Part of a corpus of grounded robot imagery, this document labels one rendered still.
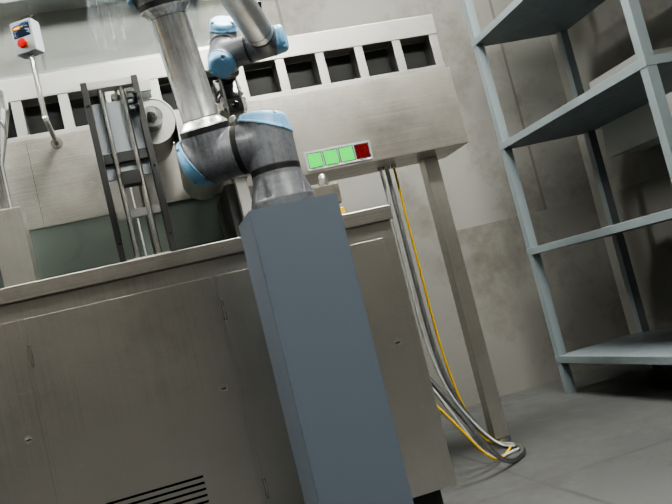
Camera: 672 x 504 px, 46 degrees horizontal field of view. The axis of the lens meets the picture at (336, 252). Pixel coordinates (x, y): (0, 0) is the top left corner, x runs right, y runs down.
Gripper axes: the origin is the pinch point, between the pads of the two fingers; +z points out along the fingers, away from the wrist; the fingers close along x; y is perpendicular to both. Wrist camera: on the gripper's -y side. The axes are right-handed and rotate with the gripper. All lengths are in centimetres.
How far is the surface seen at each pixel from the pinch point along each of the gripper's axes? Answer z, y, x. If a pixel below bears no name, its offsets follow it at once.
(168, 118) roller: -1.7, 9.4, 17.8
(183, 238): 44.0, 4.6, 19.5
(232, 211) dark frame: 17.9, -16.1, 5.6
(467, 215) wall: 138, 75, -137
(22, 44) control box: -21, 32, 54
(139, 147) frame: -3.6, -5.0, 28.7
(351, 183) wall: 118, 98, -79
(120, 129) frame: -7.5, -0.2, 32.7
